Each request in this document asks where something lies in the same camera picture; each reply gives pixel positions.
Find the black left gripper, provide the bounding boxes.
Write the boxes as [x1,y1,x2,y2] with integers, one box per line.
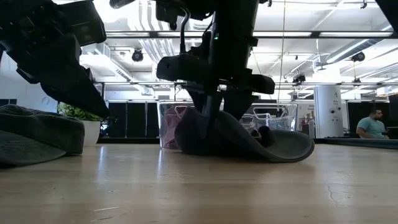
[0,0,111,119]

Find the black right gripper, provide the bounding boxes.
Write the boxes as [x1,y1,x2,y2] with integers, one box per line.
[183,30,276,138]

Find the maroon cap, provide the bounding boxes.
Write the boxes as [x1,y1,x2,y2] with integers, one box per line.
[163,105,190,149]

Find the dark grey cap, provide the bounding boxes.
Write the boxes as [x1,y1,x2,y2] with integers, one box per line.
[0,104,85,166]

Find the black cap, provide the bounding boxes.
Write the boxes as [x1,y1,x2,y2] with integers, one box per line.
[174,107,315,164]

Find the small green potted plant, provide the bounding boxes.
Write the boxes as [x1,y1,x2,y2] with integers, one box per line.
[55,102,102,147]

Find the black partition panel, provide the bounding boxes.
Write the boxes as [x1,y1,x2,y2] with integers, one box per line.
[105,101,160,139]
[346,93,398,140]

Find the clear plastic bin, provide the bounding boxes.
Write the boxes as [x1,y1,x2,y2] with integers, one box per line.
[241,102,299,133]
[157,100,200,150]

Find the white round column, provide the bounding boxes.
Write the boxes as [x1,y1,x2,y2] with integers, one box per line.
[313,85,345,139]

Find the black ceiling lighting truss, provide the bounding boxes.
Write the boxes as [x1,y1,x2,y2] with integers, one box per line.
[104,30,394,39]

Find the person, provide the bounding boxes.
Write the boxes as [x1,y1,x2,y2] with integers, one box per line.
[356,108,390,139]

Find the black horizontal rail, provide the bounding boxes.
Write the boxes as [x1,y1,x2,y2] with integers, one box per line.
[93,81,398,87]

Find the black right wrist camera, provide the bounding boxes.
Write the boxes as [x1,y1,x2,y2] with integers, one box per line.
[156,53,215,82]

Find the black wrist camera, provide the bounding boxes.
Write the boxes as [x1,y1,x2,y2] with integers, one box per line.
[55,0,108,47]
[156,53,215,82]

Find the black metal table frame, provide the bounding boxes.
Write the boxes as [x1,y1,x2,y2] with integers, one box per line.
[98,138,398,150]

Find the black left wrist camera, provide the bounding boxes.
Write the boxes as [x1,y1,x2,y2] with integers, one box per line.
[55,0,108,47]

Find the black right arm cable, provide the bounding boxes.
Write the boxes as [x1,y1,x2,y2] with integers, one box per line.
[178,7,191,55]

